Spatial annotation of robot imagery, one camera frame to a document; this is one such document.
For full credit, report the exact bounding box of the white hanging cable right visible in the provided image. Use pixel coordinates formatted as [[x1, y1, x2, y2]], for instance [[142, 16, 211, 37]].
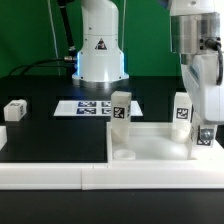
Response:
[[121, 0, 128, 51]]

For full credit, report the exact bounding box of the white hanging cable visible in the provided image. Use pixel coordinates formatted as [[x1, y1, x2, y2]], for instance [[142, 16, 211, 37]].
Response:
[[46, 0, 62, 76], [121, 0, 128, 51]]

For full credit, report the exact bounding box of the white square table top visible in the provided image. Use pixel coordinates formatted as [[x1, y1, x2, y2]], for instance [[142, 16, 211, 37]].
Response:
[[107, 122, 224, 162]]

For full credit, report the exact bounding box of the white U-shaped obstacle fence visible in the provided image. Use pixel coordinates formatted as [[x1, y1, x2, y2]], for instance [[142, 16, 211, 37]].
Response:
[[0, 123, 224, 191]]

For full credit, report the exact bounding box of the white marker base plate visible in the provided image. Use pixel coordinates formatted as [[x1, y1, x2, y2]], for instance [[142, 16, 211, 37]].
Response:
[[52, 100, 144, 118]]

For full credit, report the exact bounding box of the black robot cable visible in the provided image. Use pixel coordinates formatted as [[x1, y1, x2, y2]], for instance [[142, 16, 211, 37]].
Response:
[[7, 58, 78, 78]]

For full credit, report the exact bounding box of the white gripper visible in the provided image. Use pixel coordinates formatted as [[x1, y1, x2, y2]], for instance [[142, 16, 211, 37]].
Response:
[[181, 54, 224, 140]]

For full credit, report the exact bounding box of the white hanging cable left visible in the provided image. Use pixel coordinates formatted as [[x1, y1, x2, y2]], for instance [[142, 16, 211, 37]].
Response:
[[46, 0, 62, 76]]

